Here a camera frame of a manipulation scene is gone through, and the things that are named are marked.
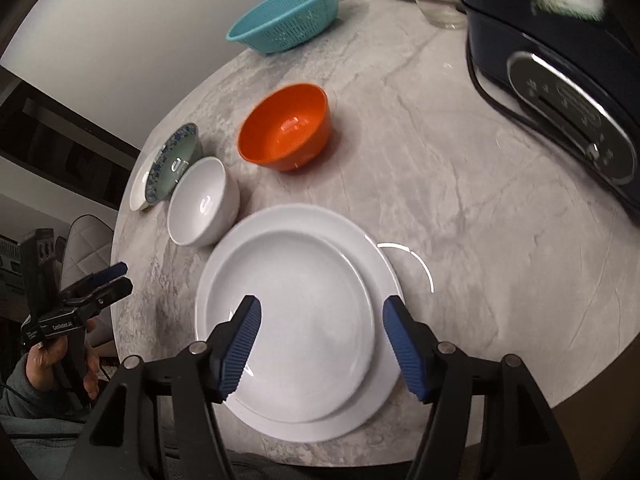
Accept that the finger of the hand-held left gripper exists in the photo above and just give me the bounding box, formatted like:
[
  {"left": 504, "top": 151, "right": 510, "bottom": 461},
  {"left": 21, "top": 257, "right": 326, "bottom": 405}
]
[
  {"left": 70, "top": 277, "right": 134, "bottom": 320},
  {"left": 60, "top": 261, "right": 129, "bottom": 306}
]

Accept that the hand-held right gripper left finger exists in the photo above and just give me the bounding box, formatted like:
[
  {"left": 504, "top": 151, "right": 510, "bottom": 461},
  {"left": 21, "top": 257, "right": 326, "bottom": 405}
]
[{"left": 62, "top": 294, "right": 263, "bottom": 480}]

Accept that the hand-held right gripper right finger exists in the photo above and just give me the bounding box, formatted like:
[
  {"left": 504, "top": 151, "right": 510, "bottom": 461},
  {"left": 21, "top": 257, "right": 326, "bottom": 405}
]
[{"left": 382, "top": 295, "right": 581, "bottom": 480}]

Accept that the medium white plate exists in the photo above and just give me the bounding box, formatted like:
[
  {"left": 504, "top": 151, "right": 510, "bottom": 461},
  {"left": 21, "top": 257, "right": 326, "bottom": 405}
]
[{"left": 206, "top": 230, "right": 377, "bottom": 424}]

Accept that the small white plate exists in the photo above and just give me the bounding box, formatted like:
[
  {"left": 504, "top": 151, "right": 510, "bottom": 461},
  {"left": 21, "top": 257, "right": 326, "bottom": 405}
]
[{"left": 129, "top": 147, "right": 167, "bottom": 212}]

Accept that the white bowl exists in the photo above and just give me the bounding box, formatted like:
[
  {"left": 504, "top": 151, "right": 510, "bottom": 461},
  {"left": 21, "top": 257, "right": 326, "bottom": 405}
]
[{"left": 166, "top": 156, "right": 241, "bottom": 248}]

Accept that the blue patterned bowl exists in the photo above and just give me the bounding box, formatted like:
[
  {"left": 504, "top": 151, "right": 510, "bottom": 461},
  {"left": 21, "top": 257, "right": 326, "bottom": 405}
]
[{"left": 144, "top": 122, "right": 204, "bottom": 206}]

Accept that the large white plate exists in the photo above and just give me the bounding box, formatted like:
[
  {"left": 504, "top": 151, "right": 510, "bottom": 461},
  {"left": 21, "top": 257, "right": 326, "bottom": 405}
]
[{"left": 195, "top": 203, "right": 407, "bottom": 443}]

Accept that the orange bowl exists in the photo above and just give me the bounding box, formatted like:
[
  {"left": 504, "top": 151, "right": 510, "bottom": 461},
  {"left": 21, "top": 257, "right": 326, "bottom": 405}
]
[{"left": 236, "top": 82, "right": 333, "bottom": 173}]

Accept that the person's left forearm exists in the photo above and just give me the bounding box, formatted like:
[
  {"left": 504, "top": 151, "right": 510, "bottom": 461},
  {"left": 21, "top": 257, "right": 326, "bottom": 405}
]
[{"left": 0, "top": 355, "right": 101, "bottom": 480}]

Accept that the person's left hand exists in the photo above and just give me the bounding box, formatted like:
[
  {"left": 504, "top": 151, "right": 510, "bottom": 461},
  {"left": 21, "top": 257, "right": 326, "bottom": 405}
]
[{"left": 25, "top": 329, "right": 101, "bottom": 401}]

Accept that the grey quilted chair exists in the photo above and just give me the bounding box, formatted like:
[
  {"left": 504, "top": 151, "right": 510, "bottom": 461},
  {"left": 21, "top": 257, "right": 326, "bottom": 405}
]
[{"left": 62, "top": 214, "right": 117, "bottom": 287}]

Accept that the dark cabinet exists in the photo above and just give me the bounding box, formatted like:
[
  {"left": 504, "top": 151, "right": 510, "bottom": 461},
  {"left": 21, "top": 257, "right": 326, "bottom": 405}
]
[{"left": 0, "top": 67, "right": 143, "bottom": 211}]

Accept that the teal plastic colander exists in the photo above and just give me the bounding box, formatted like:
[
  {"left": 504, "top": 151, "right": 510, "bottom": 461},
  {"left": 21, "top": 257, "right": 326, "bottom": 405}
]
[{"left": 225, "top": 0, "right": 341, "bottom": 55}]

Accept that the dark blue kitchen appliance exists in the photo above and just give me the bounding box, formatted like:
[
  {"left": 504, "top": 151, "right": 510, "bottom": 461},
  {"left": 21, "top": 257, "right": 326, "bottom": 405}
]
[{"left": 445, "top": 0, "right": 640, "bottom": 233}]

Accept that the clear glass cup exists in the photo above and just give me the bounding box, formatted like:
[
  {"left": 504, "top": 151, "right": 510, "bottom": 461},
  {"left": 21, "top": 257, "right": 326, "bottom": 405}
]
[{"left": 414, "top": 0, "right": 469, "bottom": 30}]

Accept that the black appliance cable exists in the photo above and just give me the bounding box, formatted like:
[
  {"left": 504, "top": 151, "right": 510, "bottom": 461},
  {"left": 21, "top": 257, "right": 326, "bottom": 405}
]
[{"left": 465, "top": 37, "right": 553, "bottom": 132}]

